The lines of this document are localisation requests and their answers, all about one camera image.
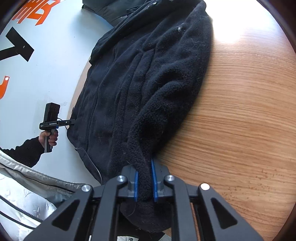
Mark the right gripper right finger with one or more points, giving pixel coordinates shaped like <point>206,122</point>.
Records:
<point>198,212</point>

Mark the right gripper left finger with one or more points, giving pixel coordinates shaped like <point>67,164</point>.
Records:
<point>91,213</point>

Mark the black fleece jacket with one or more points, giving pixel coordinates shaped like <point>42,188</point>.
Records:
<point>144,77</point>

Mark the left forearm black sleeve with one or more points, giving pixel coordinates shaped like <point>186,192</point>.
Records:
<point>28,153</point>

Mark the person's left hand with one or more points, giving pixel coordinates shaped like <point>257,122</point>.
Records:
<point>53,137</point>

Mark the white storage bag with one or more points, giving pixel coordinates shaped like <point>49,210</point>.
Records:
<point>28,197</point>

